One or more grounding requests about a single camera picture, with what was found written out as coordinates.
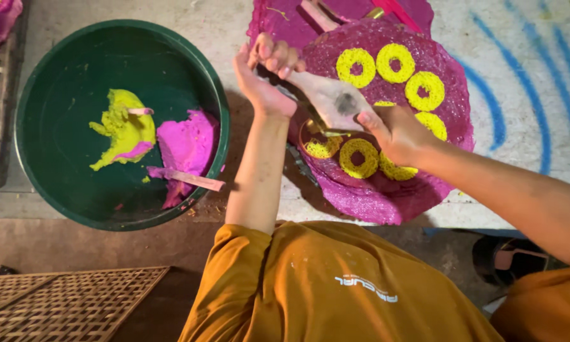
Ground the person's right hand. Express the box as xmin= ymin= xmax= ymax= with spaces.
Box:
xmin=356 ymin=105 xmax=440 ymax=168

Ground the person's left hand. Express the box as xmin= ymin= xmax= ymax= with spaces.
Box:
xmin=232 ymin=32 xmax=307 ymax=118

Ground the white cloth piping bag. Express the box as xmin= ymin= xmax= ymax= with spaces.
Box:
xmin=254 ymin=62 xmax=377 ymax=138

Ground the dark pink cracker sheet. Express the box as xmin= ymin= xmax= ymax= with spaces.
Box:
xmin=246 ymin=0 xmax=435 ymax=50

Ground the pink stained wooden stick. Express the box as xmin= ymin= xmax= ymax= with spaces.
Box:
xmin=300 ymin=0 xmax=348 ymax=33

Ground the pink dough lump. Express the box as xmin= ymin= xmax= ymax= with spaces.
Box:
xmin=156 ymin=109 xmax=222 ymax=210

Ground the red plastic tool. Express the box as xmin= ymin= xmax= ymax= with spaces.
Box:
xmin=372 ymin=0 xmax=424 ymax=33

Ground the group of yellow dough rings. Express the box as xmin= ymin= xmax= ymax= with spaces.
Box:
xmin=304 ymin=43 xmax=448 ymax=182

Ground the pink stained wooden spatula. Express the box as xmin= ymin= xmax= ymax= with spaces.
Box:
xmin=147 ymin=166 xmax=227 ymax=193

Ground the yellow-green dough lump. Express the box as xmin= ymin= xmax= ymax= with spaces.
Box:
xmin=88 ymin=89 xmax=157 ymax=173

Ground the pink round cracker sheet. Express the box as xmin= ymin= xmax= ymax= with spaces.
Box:
xmin=287 ymin=19 xmax=476 ymax=227

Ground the large green plastic basin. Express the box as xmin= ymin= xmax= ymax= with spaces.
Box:
xmin=14 ymin=19 xmax=231 ymax=232

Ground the person's orange shirt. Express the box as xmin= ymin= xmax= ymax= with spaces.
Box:
xmin=178 ymin=220 xmax=570 ymax=342

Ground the dark sandal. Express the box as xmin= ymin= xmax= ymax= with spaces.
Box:
xmin=472 ymin=235 xmax=567 ymax=287

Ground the woven bamboo tray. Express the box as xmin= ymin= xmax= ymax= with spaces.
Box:
xmin=0 ymin=266 xmax=172 ymax=342

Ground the gold metal ring mould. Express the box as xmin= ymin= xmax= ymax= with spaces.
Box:
xmin=298 ymin=119 xmax=344 ymax=160

